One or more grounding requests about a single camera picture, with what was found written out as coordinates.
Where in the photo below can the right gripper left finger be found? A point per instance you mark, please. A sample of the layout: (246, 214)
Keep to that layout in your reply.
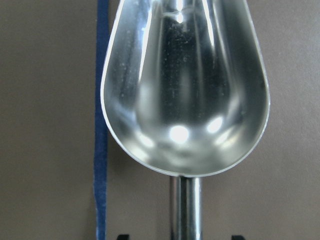
(123, 237)

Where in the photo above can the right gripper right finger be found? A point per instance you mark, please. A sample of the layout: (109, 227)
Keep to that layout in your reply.
(237, 237)

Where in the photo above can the steel ice scoop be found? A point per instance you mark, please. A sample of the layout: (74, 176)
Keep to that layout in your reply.
(184, 92)

